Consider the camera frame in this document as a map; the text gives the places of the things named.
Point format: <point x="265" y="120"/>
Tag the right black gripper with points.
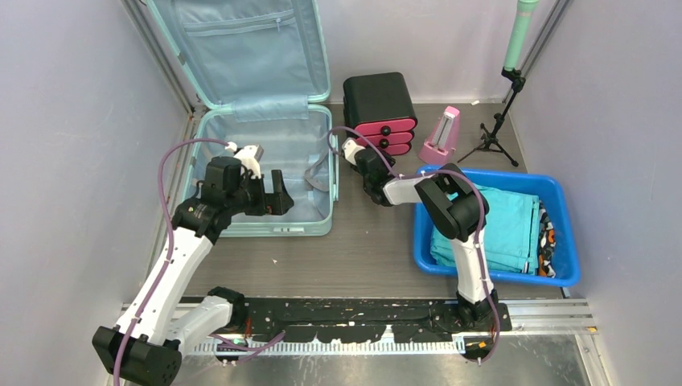
<point x="391" y="159"/>

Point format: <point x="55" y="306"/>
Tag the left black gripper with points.
<point x="275" y="203"/>

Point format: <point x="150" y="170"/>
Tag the black and pink drawer box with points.
<point x="379" y="107"/>

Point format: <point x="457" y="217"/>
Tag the light blue hard-shell suitcase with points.
<point x="261" y="70"/>

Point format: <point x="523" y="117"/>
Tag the teal cloth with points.
<point x="512" y="232"/>

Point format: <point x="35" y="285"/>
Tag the orange black camouflage garment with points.
<point x="546" y="244"/>

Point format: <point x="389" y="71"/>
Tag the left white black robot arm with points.
<point x="146" y="345"/>

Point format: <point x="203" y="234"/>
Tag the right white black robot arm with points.
<point x="457" y="210"/>

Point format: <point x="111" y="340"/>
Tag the pink metronome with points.
<point x="439" y="146"/>

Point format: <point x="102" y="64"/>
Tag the black tripod stand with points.
<point x="489" y="139"/>

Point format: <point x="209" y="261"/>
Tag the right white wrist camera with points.
<point x="349" y="149"/>

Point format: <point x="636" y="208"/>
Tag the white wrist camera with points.
<point x="349" y="149"/>
<point x="249" y="156"/>

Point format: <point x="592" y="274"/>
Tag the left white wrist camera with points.
<point x="249" y="156"/>

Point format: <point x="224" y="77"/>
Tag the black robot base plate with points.
<point x="362" y="320"/>

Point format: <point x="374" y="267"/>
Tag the aluminium rail frame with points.
<point x="527" y="317"/>

